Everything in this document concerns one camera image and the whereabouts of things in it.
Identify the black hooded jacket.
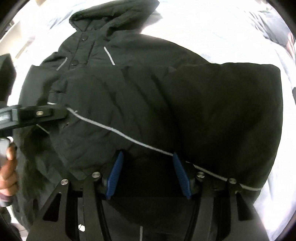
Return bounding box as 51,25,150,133
12,1,283,240

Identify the person's left hand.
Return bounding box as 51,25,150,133
1,143,18,197

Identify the white grey bed duvet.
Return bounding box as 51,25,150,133
1,1,295,240

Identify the grey pillow with pink print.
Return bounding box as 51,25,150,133
249,11,295,61

